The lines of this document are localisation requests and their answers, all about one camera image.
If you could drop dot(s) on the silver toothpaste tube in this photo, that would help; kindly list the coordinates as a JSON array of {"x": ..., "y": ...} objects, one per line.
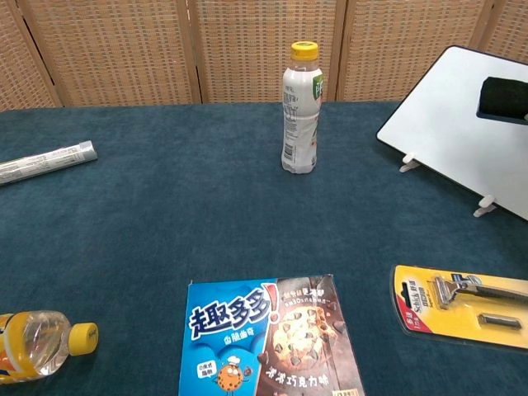
[{"x": 45, "y": 162}]

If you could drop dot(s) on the woven wooden folding screen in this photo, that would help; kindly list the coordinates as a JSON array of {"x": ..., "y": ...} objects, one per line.
[{"x": 123, "y": 49}]

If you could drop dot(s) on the black eraser block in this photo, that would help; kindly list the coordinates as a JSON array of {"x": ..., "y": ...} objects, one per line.
[{"x": 505, "y": 99}]

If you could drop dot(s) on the white drink bottle yellow cap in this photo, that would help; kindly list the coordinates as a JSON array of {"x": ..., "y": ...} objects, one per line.
[{"x": 299, "y": 123}]

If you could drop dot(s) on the yellow razor blister pack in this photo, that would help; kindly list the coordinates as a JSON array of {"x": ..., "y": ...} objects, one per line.
[{"x": 466, "y": 317}]

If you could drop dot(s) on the teal table cloth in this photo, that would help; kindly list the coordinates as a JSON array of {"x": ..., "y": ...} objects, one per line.
[{"x": 144, "y": 231}]

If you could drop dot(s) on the white board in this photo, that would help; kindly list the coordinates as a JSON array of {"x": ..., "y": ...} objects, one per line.
[{"x": 445, "y": 132}]

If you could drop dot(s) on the orange drink bottle yellow cap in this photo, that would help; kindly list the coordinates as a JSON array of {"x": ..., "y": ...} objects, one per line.
[{"x": 39, "y": 344}]

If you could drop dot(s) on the blue chocolate cookie box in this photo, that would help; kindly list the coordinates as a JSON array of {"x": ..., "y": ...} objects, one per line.
[{"x": 264, "y": 338}]

